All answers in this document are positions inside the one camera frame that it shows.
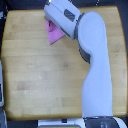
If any pink cloth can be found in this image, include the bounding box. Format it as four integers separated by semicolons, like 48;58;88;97
45;21;64;44

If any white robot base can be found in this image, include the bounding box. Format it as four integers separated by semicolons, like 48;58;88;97
38;117;127;128

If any grey object at left edge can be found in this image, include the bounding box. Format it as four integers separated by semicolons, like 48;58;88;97
0;60;4;107

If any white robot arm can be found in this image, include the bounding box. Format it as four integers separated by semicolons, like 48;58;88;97
44;0;113;117

